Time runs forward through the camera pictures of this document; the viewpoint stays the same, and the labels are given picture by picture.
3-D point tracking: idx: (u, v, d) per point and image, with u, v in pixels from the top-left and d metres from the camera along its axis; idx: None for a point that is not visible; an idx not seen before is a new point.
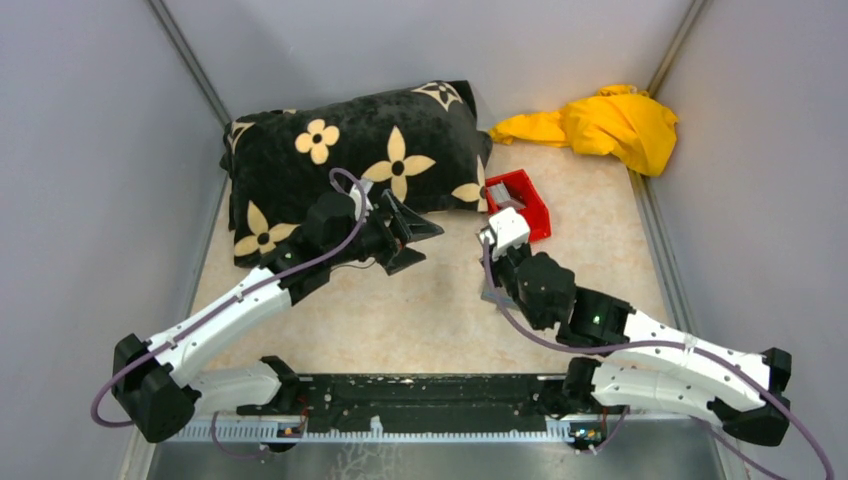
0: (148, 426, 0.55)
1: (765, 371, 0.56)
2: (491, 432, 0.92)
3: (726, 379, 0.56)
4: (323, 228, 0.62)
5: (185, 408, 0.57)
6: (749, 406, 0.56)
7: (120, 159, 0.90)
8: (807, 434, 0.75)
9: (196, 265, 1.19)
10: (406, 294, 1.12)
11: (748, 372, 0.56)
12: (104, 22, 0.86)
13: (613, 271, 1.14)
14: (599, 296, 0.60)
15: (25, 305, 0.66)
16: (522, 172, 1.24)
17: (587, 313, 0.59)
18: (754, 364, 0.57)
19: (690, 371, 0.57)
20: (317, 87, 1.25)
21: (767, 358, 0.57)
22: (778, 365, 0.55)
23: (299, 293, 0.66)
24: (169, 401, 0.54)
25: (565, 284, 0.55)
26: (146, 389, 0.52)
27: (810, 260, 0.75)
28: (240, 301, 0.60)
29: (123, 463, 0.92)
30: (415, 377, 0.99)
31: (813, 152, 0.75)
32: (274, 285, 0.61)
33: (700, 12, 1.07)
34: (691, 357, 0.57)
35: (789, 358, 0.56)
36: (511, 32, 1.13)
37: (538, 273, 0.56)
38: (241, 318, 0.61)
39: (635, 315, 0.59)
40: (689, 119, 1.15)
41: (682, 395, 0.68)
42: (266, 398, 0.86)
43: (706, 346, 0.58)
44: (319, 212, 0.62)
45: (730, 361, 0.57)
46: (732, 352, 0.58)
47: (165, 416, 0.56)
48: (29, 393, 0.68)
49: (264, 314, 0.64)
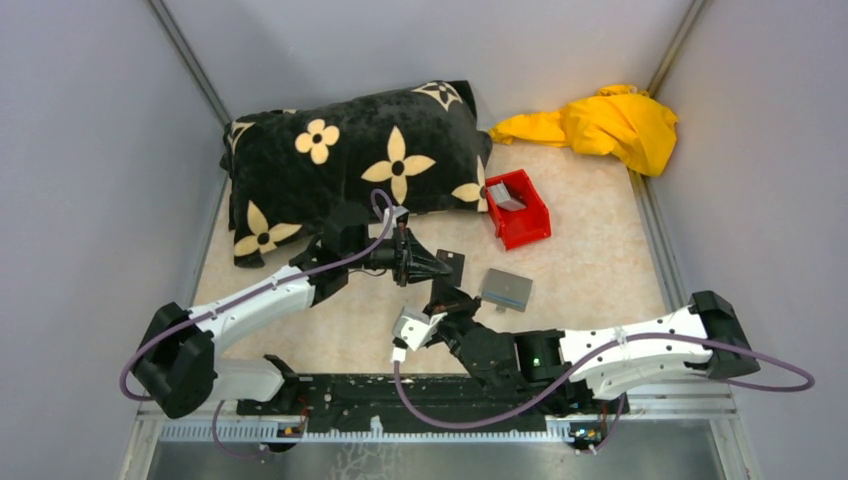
0: (169, 401, 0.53)
1: (696, 321, 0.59)
2: (491, 431, 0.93)
3: (669, 349, 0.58)
4: (338, 238, 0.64)
5: (206, 386, 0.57)
6: (705, 357, 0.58)
7: (120, 159, 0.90)
8: (803, 431, 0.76)
9: (196, 265, 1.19)
10: (406, 294, 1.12)
11: (683, 332, 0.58)
12: (105, 22, 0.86)
13: (612, 271, 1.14)
14: (532, 340, 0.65)
15: (24, 304, 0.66)
16: (522, 172, 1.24)
17: (528, 359, 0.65)
18: (686, 320, 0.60)
19: (637, 357, 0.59)
20: (318, 87, 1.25)
21: (694, 307, 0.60)
22: (702, 307, 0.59)
23: (322, 296, 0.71)
24: (200, 372, 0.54)
25: (508, 350, 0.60)
26: (184, 355, 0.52)
27: (810, 260, 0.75)
28: (275, 286, 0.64)
29: (123, 462, 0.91)
30: (415, 377, 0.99)
31: (813, 153, 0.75)
32: (303, 281, 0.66)
33: (700, 12, 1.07)
34: (630, 348, 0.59)
35: (710, 295, 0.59)
36: (511, 33, 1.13)
37: (482, 349, 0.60)
38: (272, 304, 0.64)
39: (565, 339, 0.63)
40: (689, 119, 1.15)
41: (662, 364, 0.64)
42: (269, 392, 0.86)
43: (638, 328, 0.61)
44: (335, 222, 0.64)
45: (665, 329, 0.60)
46: (662, 320, 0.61)
47: (190, 389, 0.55)
48: (27, 393, 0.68)
49: (286, 307, 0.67)
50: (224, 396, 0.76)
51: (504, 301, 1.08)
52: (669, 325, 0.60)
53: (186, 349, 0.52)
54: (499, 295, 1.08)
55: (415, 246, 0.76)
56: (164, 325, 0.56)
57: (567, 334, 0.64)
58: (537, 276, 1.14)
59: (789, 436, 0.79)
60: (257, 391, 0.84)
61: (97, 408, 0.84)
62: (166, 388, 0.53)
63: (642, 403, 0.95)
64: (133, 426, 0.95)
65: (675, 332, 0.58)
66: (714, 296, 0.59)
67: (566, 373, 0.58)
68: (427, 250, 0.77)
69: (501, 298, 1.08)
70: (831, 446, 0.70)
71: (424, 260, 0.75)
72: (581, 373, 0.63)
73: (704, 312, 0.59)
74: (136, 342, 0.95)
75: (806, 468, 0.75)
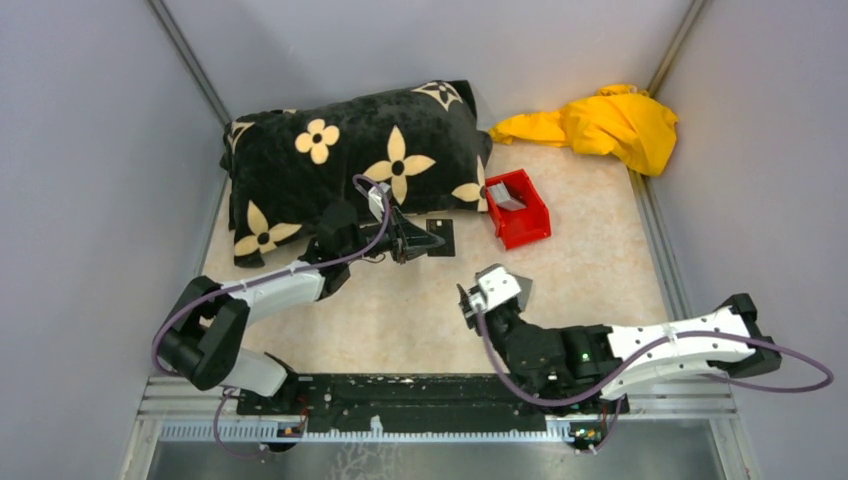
0: (204, 362, 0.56)
1: (736, 321, 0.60)
2: (491, 431, 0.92)
3: (715, 347, 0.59)
4: (333, 238, 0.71)
5: (233, 358, 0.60)
6: (743, 357, 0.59)
7: (120, 159, 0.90)
8: (802, 431, 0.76)
9: (196, 265, 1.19)
10: (406, 294, 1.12)
11: (728, 332, 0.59)
12: (105, 23, 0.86)
13: (612, 271, 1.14)
14: (579, 336, 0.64)
15: (22, 306, 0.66)
16: (522, 171, 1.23)
17: (575, 354, 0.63)
18: (727, 319, 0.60)
19: (687, 354, 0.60)
20: (318, 87, 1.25)
21: (733, 307, 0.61)
22: (743, 309, 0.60)
23: (327, 291, 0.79)
24: (234, 337, 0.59)
25: (556, 347, 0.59)
26: (223, 317, 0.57)
27: (810, 260, 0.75)
28: (292, 273, 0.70)
29: (123, 462, 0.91)
30: (415, 377, 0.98)
31: (813, 154, 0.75)
32: (313, 274, 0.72)
33: (700, 12, 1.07)
34: (680, 344, 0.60)
35: (747, 298, 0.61)
36: (511, 33, 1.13)
37: (532, 347, 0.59)
38: (288, 289, 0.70)
39: (614, 335, 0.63)
40: (690, 119, 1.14)
41: (683, 364, 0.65)
42: (273, 386, 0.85)
43: (684, 325, 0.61)
44: (327, 225, 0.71)
45: (710, 327, 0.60)
46: (706, 319, 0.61)
47: (221, 357, 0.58)
48: (28, 394, 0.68)
49: (299, 293, 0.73)
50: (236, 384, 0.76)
51: None
52: (713, 324, 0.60)
53: (225, 313, 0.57)
54: None
55: (406, 225, 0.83)
56: (198, 293, 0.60)
57: (615, 329, 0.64)
58: (537, 276, 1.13)
59: (788, 438, 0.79)
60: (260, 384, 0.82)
61: (97, 408, 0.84)
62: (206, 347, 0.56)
63: (642, 403, 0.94)
64: (133, 426, 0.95)
65: (721, 331, 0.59)
66: (749, 300, 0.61)
67: (618, 370, 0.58)
68: (416, 226, 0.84)
69: None
70: (830, 447, 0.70)
71: (418, 236, 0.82)
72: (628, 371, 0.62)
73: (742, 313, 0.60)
74: (136, 342, 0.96)
75: (805, 468, 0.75)
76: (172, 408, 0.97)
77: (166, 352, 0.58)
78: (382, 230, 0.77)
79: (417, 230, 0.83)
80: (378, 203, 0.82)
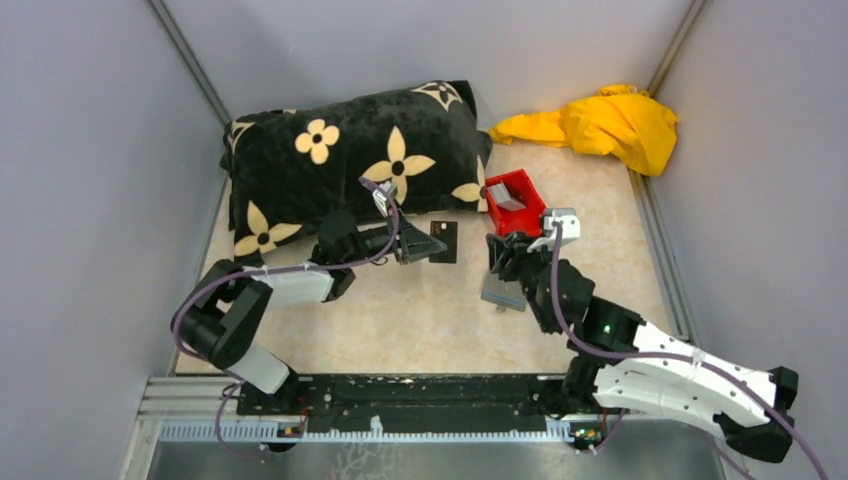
0: (222, 340, 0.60)
1: (770, 388, 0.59)
2: (491, 431, 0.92)
3: (732, 394, 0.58)
4: (335, 247, 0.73)
5: (248, 338, 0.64)
6: (753, 422, 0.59)
7: (120, 159, 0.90)
8: (802, 432, 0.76)
9: (196, 265, 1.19)
10: (406, 294, 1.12)
11: (753, 388, 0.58)
12: (105, 23, 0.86)
13: (612, 271, 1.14)
14: (610, 306, 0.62)
15: (21, 306, 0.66)
16: (522, 171, 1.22)
17: (598, 323, 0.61)
18: (761, 382, 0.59)
19: (699, 384, 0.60)
20: (318, 87, 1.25)
21: (775, 376, 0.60)
22: (784, 382, 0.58)
23: (334, 294, 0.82)
24: (253, 318, 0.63)
25: (585, 295, 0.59)
26: (248, 295, 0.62)
27: (810, 260, 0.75)
28: (305, 269, 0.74)
29: (123, 462, 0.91)
30: (415, 377, 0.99)
31: (813, 154, 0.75)
32: (324, 275, 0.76)
33: (701, 12, 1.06)
34: (699, 371, 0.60)
35: (794, 376, 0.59)
36: (512, 33, 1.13)
37: (568, 282, 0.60)
38: (302, 283, 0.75)
39: (644, 328, 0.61)
40: (690, 119, 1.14)
41: (688, 406, 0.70)
42: (280, 380, 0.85)
43: (715, 360, 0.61)
44: (328, 236, 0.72)
45: (738, 377, 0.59)
46: (740, 369, 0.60)
47: (240, 336, 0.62)
48: (27, 394, 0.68)
49: (310, 288, 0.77)
50: (245, 371, 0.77)
51: (504, 301, 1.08)
52: (744, 376, 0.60)
53: (249, 293, 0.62)
54: (498, 295, 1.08)
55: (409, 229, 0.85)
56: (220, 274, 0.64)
57: (647, 324, 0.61)
58: None
59: None
60: (264, 382, 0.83)
61: (98, 408, 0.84)
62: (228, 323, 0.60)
63: None
64: (133, 426, 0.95)
65: (747, 385, 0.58)
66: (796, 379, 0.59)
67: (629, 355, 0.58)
68: (419, 230, 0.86)
69: (501, 298, 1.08)
70: (829, 447, 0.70)
71: (419, 242, 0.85)
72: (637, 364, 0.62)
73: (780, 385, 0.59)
74: (136, 342, 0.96)
75: (806, 469, 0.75)
76: (172, 408, 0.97)
77: (184, 332, 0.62)
78: (388, 243, 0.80)
79: (418, 234, 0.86)
80: (382, 204, 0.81)
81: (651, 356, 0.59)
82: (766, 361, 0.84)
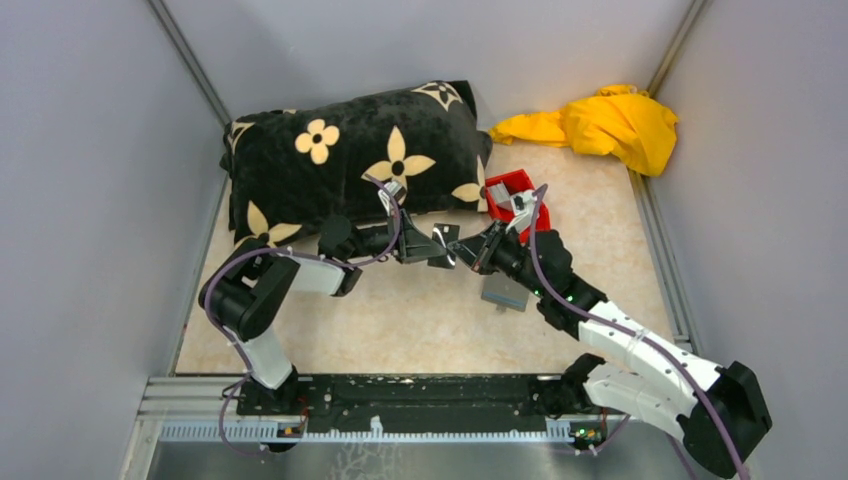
0: (251, 309, 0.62)
1: (711, 377, 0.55)
2: (492, 432, 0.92)
3: (667, 371, 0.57)
4: (335, 250, 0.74)
5: (273, 311, 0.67)
6: (692, 406, 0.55)
7: (120, 159, 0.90)
8: (801, 432, 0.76)
9: (196, 265, 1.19)
10: (406, 294, 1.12)
11: (691, 370, 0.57)
12: (105, 24, 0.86)
13: (612, 271, 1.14)
14: (586, 285, 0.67)
15: (20, 306, 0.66)
16: (522, 171, 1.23)
17: (566, 291, 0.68)
18: (702, 369, 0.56)
19: (637, 358, 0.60)
20: (319, 88, 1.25)
21: (723, 368, 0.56)
22: (727, 372, 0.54)
23: (343, 291, 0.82)
24: (280, 292, 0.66)
25: (557, 260, 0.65)
26: (279, 268, 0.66)
27: (809, 259, 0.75)
28: (321, 260, 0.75)
29: (123, 463, 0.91)
30: (415, 377, 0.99)
31: (812, 154, 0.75)
32: (336, 271, 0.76)
33: (701, 12, 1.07)
34: (640, 347, 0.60)
35: (749, 375, 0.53)
36: (512, 33, 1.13)
37: (545, 247, 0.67)
38: (317, 272, 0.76)
39: (604, 302, 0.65)
40: (690, 119, 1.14)
41: (659, 404, 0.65)
42: (284, 375, 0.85)
43: (662, 341, 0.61)
44: (328, 241, 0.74)
45: (679, 359, 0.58)
46: (686, 354, 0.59)
47: (268, 306, 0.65)
48: (26, 393, 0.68)
49: (320, 279, 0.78)
50: (257, 356, 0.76)
51: (504, 301, 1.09)
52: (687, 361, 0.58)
53: (279, 266, 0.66)
54: (499, 295, 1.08)
55: (413, 232, 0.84)
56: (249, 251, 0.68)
57: (610, 302, 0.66)
58: None
59: (784, 439, 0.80)
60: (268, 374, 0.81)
61: (98, 408, 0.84)
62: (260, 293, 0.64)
63: None
64: (133, 426, 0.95)
65: (684, 366, 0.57)
66: (753, 382, 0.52)
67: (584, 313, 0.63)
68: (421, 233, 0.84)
69: (501, 298, 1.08)
70: (827, 447, 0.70)
71: (419, 244, 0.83)
72: (589, 335, 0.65)
73: (726, 375, 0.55)
74: (136, 342, 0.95)
75: (806, 470, 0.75)
76: (172, 408, 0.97)
77: (213, 306, 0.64)
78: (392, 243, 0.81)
79: (418, 234, 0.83)
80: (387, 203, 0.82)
81: (596, 320, 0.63)
82: (765, 362, 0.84)
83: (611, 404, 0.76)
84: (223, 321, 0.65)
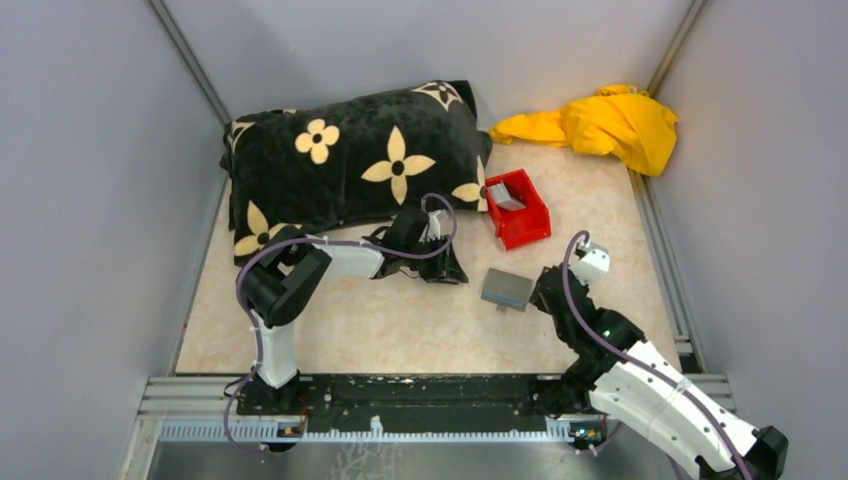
0: (281, 299, 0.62)
1: (748, 440, 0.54)
2: (492, 431, 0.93)
3: (705, 430, 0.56)
4: (408, 227, 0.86)
5: (305, 300, 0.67)
6: (724, 465, 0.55)
7: (120, 158, 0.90)
8: (799, 434, 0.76)
9: (196, 265, 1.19)
10: (406, 294, 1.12)
11: (729, 430, 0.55)
12: (105, 23, 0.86)
13: (612, 271, 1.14)
14: (617, 316, 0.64)
15: (19, 305, 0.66)
16: (522, 172, 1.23)
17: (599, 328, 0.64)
18: (739, 430, 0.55)
19: (675, 410, 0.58)
20: (319, 87, 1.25)
21: (760, 432, 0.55)
22: (765, 439, 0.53)
23: (378, 272, 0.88)
24: (311, 283, 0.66)
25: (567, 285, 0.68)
26: (310, 261, 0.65)
27: (810, 258, 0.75)
28: (360, 245, 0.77)
29: (123, 462, 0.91)
30: (415, 377, 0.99)
31: (813, 153, 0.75)
32: (376, 256, 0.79)
33: (701, 12, 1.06)
34: (680, 398, 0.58)
35: (782, 440, 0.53)
36: (512, 32, 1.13)
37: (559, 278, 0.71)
38: (353, 258, 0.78)
39: (643, 344, 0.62)
40: (690, 119, 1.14)
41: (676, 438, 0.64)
42: (288, 376, 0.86)
43: (700, 395, 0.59)
44: (408, 215, 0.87)
45: (717, 417, 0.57)
46: (723, 412, 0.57)
47: (299, 297, 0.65)
48: (25, 393, 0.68)
49: (358, 265, 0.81)
50: (274, 347, 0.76)
51: (504, 301, 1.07)
52: (723, 419, 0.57)
53: (310, 259, 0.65)
54: (499, 295, 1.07)
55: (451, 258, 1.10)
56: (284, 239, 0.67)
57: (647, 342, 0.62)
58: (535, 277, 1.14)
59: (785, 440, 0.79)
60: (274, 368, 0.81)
61: (97, 407, 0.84)
62: (289, 285, 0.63)
63: None
64: (133, 426, 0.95)
65: (723, 426, 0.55)
66: (785, 450, 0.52)
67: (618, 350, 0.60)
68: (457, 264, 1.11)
69: (501, 298, 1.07)
70: (825, 447, 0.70)
71: (455, 270, 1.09)
72: (624, 375, 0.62)
73: (762, 440, 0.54)
74: (135, 341, 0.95)
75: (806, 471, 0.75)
76: (172, 408, 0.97)
77: (247, 289, 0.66)
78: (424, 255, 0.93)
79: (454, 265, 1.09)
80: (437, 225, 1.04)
81: (636, 363, 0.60)
82: (765, 362, 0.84)
83: (611, 411, 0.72)
84: (256, 305, 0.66)
